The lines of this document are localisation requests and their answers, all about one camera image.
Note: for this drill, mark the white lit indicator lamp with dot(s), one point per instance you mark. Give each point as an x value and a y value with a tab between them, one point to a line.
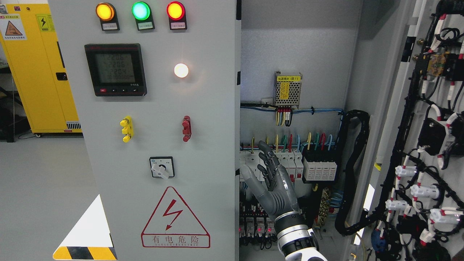
181	70

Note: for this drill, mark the red test terminal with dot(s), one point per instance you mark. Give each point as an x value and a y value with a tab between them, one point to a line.
187	128

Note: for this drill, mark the black white surge protector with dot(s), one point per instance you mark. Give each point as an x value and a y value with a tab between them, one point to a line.
320	166

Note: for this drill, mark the black white rotary switch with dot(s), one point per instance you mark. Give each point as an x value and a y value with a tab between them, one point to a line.
162	167

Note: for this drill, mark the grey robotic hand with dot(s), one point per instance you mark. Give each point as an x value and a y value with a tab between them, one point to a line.
277	197

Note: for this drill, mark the yellow test terminal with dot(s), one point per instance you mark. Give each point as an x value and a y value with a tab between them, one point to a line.
127	128

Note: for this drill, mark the brass right ground bar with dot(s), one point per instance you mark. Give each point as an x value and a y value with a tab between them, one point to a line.
324	207

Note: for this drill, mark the orange indicator light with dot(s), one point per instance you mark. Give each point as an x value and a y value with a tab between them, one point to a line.
107	15

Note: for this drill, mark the red indicator light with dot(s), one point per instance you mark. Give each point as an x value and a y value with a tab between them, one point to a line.
177	16

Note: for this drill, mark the white upper breaker row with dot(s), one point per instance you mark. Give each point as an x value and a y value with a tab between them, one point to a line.
290	160

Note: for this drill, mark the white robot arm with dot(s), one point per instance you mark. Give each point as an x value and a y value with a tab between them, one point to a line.
295	240

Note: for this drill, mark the metal mesh power supply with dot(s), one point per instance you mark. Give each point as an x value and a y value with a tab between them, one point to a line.
287	87

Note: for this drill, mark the red electric danger sticker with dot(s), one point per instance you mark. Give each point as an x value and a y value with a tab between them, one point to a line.
174	225

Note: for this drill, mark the yellow safety cabinet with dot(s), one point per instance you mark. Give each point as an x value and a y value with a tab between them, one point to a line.
31	46

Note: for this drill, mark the grey cabinet door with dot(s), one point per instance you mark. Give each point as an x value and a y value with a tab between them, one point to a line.
408	193
205	166

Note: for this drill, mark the black digital power meter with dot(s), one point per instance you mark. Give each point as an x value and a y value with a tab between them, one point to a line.
116	69

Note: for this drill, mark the green indicator light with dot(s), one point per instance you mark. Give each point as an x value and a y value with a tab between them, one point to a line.
143	16

